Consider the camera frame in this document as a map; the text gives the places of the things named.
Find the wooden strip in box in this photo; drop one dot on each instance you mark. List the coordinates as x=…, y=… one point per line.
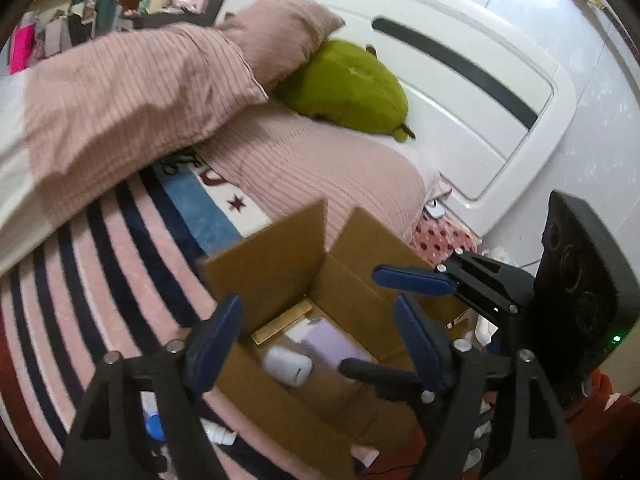
x=280, y=322

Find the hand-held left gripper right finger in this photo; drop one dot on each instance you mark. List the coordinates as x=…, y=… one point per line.
x=421, y=352

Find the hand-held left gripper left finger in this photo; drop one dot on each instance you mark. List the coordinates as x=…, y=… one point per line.
x=216, y=347

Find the green plush toy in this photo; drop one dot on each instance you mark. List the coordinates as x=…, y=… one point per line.
x=345, y=90

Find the white plastic item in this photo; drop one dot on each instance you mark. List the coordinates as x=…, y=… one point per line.
x=485, y=330

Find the blue and white container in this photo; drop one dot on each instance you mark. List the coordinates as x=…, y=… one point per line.
x=154, y=422

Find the white bed headboard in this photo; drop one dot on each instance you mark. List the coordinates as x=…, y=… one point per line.
x=450, y=125

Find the pink polka dot cloth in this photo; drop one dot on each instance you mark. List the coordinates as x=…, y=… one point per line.
x=440, y=240

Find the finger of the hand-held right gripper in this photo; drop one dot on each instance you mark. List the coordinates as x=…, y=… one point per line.
x=415, y=280

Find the pink striped bed sheet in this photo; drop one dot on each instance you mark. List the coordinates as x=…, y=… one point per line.
x=310, y=170

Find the bright pink bag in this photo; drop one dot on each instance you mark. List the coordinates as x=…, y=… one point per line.
x=21, y=47

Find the pink striped pillow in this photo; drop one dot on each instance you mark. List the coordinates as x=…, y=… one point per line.
x=280, y=35

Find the small white device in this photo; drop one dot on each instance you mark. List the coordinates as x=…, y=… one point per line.
x=436, y=209

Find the pink navy striped blanket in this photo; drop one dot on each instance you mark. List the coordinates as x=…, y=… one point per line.
x=125, y=270

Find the pink striped duvet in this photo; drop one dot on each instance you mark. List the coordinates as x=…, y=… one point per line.
x=125, y=110

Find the brown cardboard box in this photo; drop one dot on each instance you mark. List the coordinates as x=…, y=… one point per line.
x=280, y=260

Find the white earbuds case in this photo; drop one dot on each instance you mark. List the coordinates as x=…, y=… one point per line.
x=285, y=366

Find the person's right forearm red sleeve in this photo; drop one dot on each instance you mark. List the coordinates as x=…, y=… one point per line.
x=605, y=425

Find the small white bottle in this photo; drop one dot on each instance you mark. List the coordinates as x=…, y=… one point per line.
x=220, y=432

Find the lavender small box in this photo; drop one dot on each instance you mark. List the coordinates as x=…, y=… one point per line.
x=331, y=346

